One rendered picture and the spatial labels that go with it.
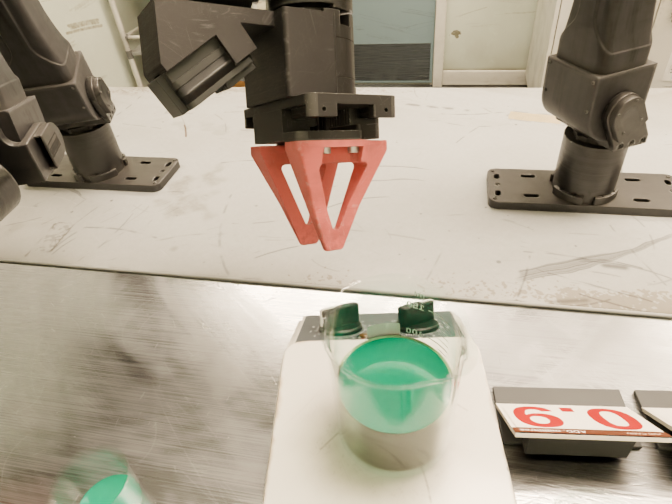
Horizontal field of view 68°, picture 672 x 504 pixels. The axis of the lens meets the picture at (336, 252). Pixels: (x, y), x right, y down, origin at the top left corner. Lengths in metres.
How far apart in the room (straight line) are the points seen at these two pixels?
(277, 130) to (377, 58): 2.93
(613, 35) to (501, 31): 2.71
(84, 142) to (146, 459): 0.42
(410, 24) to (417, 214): 2.66
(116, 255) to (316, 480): 0.39
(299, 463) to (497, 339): 0.22
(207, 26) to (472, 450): 0.27
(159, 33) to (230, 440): 0.27
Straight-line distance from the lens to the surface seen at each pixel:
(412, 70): 3.26
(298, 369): 0.31
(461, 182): 0.62
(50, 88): 0.65
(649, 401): 0.43
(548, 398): 0.41
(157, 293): 0.52
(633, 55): 0.52
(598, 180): 0.58
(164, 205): 0.64
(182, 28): 0.31
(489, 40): 3.22
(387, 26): 3.19
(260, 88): 0.35
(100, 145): 0.70
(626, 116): 0.52
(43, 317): 0.55
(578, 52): 0.52
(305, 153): 0.31
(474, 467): 0.27
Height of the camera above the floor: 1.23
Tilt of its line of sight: 40 degrees down
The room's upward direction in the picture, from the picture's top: 6 degrees counter-clockwise
